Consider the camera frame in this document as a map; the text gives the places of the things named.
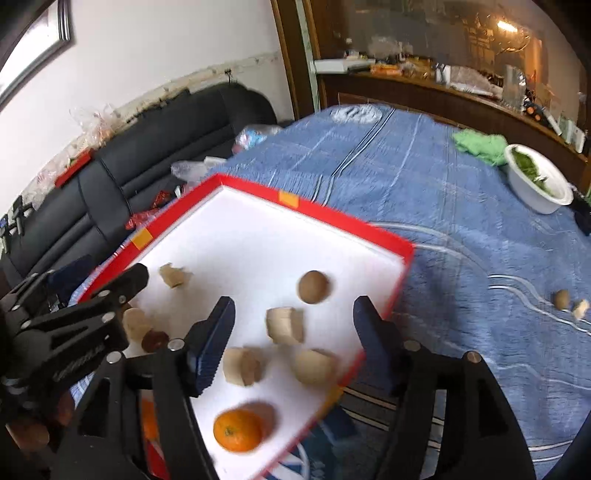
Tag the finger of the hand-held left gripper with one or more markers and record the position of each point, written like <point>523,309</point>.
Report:
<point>124,286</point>
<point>60,284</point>

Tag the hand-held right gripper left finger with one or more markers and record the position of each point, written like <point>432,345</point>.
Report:
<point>210,350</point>

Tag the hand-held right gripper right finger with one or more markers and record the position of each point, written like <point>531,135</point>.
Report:
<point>376,341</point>

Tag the beige white chunk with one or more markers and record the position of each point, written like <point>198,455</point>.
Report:
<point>285,326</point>
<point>581,308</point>
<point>173,275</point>
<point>242,367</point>
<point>136,324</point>

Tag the red date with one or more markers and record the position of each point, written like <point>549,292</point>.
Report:
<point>154,340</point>

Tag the brown longan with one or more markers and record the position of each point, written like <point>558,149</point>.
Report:
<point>561,299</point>
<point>314,287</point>
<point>315,367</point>

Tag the red box with white inside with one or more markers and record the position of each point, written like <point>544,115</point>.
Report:
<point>258,240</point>

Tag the person's left hand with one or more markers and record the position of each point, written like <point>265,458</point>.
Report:
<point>32,431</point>

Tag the black remote controls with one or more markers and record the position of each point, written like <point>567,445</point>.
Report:
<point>16,221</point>

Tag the red wrapper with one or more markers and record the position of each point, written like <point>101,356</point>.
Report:
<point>147,212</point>

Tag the orange mandarin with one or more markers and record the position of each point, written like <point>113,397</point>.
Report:
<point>238,430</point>

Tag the black leather sofa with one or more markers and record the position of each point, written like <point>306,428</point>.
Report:
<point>138,152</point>

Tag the crumpled clear plastic bag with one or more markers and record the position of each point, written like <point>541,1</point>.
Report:
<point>196,170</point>

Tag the clear wrapping with red box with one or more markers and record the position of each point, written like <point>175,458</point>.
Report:
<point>83,147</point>

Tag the blue patterned tablecloth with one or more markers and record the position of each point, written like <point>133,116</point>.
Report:
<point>461,230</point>

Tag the blue white plastic bag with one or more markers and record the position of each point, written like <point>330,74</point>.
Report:
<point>256,137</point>

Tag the white bowl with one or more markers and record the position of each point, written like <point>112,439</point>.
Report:
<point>540,196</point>

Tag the green cloth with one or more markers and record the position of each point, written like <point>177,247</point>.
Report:
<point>480,145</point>

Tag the green leafy vegetables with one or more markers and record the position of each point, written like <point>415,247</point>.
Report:
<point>531,168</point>

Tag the black object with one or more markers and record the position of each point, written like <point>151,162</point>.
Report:
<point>582,214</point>

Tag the orange packet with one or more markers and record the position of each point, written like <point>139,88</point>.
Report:
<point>385,70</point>

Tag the flat white box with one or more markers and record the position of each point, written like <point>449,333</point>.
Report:
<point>341,65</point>

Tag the white cups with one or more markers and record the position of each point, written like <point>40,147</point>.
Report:
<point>572,131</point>

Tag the clear glass jar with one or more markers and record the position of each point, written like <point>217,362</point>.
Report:
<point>513,85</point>

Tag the wooden glass cabinet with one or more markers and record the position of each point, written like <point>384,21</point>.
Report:
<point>415,27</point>

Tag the dark picture frame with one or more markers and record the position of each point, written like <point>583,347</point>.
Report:
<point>41,41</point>

